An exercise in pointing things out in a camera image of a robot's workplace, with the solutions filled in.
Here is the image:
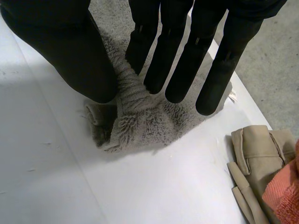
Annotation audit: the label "grey towel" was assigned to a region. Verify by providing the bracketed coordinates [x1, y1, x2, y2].
[83, 0, 238, 154]

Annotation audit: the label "coral towel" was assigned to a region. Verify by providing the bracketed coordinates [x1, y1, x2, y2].
[261, 138, 299, 224]

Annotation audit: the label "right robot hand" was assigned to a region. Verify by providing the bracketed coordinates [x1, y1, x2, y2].
[0, 0, 287, 116]

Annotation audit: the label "beige shorts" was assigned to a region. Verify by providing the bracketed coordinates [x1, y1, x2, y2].
[227, 125, 297, 224]

